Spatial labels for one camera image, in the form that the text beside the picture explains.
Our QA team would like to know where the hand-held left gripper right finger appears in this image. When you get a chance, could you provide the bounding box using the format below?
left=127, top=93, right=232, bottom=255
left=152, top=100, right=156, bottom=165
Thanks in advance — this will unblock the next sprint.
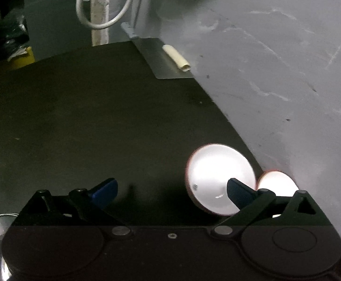
left=211, top=177, right=334, bottom=238

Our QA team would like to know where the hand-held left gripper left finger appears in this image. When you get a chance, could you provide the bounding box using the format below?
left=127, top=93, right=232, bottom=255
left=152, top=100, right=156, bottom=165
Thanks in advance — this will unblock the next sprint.
left=18, top=177, right=133, bottom=238

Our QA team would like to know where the white ceramic bowl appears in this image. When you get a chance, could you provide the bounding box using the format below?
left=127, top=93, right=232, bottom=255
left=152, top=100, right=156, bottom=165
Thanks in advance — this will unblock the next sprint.
left=185, top=144, right=258, bottom=216
left=256, top=171, right=300, bottom=219

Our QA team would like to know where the cream paper roll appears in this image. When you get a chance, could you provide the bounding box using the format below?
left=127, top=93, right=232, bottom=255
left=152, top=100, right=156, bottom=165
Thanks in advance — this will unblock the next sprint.
left=162, top=44, right=191, bottom=72

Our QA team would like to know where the yellow bin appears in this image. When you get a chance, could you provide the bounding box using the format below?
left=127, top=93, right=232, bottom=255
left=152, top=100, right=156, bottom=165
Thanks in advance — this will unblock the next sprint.
left=7, top=46, right=35, bottom=70

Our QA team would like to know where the black plastic bag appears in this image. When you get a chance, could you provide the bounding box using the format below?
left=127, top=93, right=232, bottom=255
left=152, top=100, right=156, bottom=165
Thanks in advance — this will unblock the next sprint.
left=0, top=14, right=31, bottom=63

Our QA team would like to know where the white hose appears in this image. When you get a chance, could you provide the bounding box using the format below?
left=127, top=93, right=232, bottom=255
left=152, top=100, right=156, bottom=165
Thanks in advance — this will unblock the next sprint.
left=76, top=0, right=136, bottom=30

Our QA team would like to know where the white door frame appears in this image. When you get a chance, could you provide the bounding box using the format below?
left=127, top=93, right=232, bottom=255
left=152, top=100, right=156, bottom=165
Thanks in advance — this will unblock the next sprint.
left=90, top=0, right=110, bottom=47

